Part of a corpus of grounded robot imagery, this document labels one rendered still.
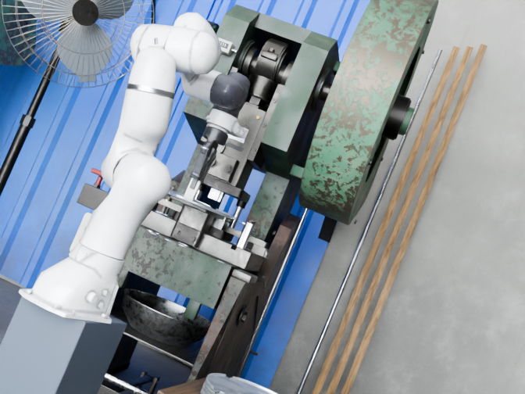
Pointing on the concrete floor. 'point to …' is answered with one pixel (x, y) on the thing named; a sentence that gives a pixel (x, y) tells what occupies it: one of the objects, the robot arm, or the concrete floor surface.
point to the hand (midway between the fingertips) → (192, 189)
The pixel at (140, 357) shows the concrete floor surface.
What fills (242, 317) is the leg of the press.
